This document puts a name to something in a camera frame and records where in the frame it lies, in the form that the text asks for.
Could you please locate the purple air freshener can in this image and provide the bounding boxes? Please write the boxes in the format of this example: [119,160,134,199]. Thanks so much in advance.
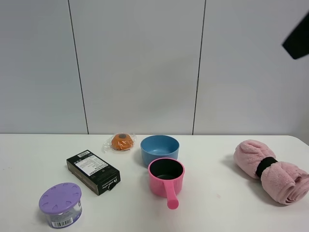
[39,183,82,229]

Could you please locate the blue bowl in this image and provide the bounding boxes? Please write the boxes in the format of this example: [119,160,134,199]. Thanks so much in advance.
[140,135,180,167]

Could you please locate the orange bun in plastic wrap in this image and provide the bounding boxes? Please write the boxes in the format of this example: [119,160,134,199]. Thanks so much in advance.
[102,132,136,153]

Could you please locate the black product box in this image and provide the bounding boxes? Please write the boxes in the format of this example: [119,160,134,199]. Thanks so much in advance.
[66,150,121,196]

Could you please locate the pink rolled towel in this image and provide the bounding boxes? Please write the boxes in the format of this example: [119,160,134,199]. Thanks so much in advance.
[233,140,309,205]

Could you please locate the pink saucepan with handle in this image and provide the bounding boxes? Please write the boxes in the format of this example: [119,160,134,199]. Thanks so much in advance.
[148,158,185,210]

